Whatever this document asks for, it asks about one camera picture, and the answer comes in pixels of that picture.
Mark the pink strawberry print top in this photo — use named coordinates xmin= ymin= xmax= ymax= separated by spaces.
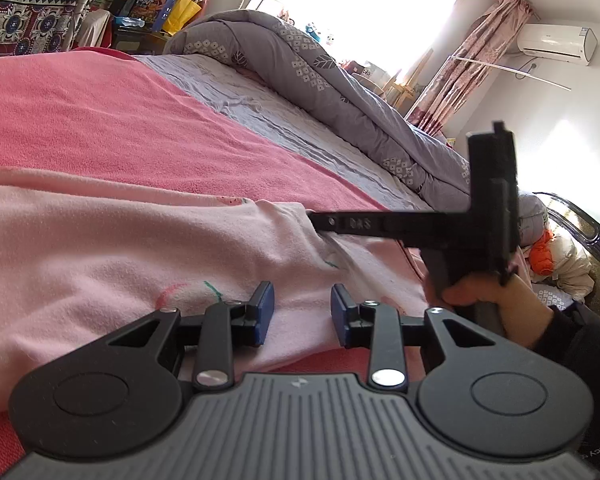
xmin=0 ymin=164 xmax=431 ymax=413

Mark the person's right forearm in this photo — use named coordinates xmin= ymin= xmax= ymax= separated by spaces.
xmin=527 ymin=304 xmax=600 ymax=480

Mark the wooden chair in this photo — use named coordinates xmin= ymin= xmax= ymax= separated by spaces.
xmin=380 ymin=47 xmax=434 ymax=111

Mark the pink terry blanket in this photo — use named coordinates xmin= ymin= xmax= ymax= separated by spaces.
xmin=0 ymin=47 xmax=423 ymax=480

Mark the white curved rod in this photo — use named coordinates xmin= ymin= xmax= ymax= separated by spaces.
xmin=445 ymin=56 xmax=572 ymax=92

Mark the orange puffer garment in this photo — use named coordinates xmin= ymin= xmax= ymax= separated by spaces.
xmin=527 ymin=230 xmax=556 ymax=276

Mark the blue plush toy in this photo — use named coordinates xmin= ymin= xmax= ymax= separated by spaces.
xmin=305 ymin=20 xmax=338 ymax=44

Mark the person's right hand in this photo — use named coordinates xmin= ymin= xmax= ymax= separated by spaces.
xmin=440 ymin=272 xmax=554 ymax=352

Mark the cream puffer jacket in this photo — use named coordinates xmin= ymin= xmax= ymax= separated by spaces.
xmin=530 ymin=232 xmax=596 ymax=303

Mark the grey bed sheet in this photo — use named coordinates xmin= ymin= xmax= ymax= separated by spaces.
xmin=135 ymin=54 xmax=437 ymax=213

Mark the yellow bag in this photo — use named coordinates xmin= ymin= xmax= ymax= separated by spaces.
xmin=162 ymin=0 xmax=201 ymax=36

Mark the grey floral pillow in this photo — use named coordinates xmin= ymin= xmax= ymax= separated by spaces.
xmin=535 ymin=285 xmax=581 ymax=312

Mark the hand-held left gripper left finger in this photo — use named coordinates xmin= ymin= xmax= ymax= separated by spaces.
xmin=105 ymin=280 xmax=276 ymax=394

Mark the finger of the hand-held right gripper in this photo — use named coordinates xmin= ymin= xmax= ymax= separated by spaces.
xmin=307 ymin=210 xmax=407 ymax=249

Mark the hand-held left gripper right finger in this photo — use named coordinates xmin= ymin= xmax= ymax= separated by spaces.
xmin=330 ymin=283 xmax=498 ymax=394

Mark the grey floral quilt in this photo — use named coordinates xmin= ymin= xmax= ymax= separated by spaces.
xmin=165 ymin=10 xmax=550 ymax=253

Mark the white air conditioner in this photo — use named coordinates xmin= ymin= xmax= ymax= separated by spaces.
xmin=517 ymin=22 xmax=599 ymax=66

